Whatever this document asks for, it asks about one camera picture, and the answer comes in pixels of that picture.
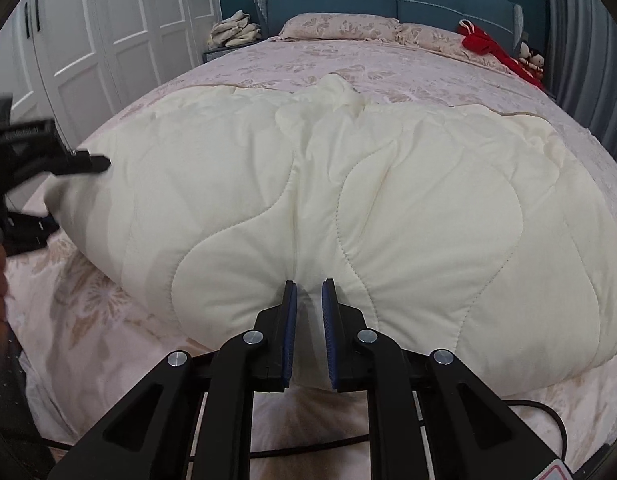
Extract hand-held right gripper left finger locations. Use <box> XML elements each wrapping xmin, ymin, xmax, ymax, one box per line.
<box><xmin>47</xmin><ymin>280</ymin><xmax>299</xmax><ymax>480</ymax></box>

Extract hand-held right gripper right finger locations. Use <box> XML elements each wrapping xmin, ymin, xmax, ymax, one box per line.
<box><xmin>321</xmin><ymin>278</ymin><xmax>564</xmax><ymax>480</ymax></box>

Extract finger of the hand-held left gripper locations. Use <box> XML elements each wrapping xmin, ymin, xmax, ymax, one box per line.
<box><xmin>1</xmin><ymin>210</ymin><xmax>62</xmax><ymax>256</ymax></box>
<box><xmin>16</xmin><ymin>119</ymin><xmax>112</xmax><ymax>178</ymax></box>

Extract cream quilted coat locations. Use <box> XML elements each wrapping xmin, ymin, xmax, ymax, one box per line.
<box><xmin>42</xmin><ymin>73</ymin><xmax>617</xmax><ymax>392</ymax></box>

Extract pile of cream clothes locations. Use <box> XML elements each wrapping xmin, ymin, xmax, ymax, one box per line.
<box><xmin>208</xmin><ymin>10</ymin><xmax>262</xmax><ymax>50</ymax></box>

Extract bed with pink floral bedspread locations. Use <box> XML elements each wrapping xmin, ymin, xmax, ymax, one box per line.
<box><xmin>3</xmin><ymin>10</ymin><xmax>617</xmax><ymax>480</ymax></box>

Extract white panelled wardrobe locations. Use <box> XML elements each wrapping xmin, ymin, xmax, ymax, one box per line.
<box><xmin>0</xmin><ymin>0</ymin><xmax>222</xmax><ymax>137</ymax></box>

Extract person's dark clothing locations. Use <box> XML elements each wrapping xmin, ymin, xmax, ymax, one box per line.
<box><xmin>0</xmin><ymin>340</ymin><xmax>56</xmax><ymax>480</ymax></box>

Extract grey nightstand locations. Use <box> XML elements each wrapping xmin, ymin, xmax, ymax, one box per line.
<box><xmin>202</xmin><ymin>42</ymin><xmax>240</xmax><ymax>64</ymax></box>

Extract pink floral pillow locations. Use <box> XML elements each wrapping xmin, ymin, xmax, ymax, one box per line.
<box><xmin>278</xmin><ymin>12</ymin><xmax>400</xmax><ymax>42</ymax></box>
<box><xmin>393</xmin><ymin>22</ymin><xmax>515</xmax><ymax>69</ymax></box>

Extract red garment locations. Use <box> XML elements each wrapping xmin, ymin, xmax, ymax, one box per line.
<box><xmin>457</xmin><ymin>18</ymin><xmax>545</xmax><ymax>92</ymax></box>

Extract small plush toy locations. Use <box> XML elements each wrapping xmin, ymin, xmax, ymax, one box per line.
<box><xmin>517</xmin><ymin>40</ymin><xmax>547</xmax><ymax>74</ymax></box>

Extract grey curtain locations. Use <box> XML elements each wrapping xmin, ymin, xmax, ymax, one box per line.
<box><xmin>543</xmin><ymin>0</ymin><xmax>617</xmax><ymax>173</ymax></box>

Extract black cable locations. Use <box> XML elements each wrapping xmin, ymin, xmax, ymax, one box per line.
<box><xmin>38</xmin><ymin>400</ymin><xmax>570</xmax><ymax>461</ymax></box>

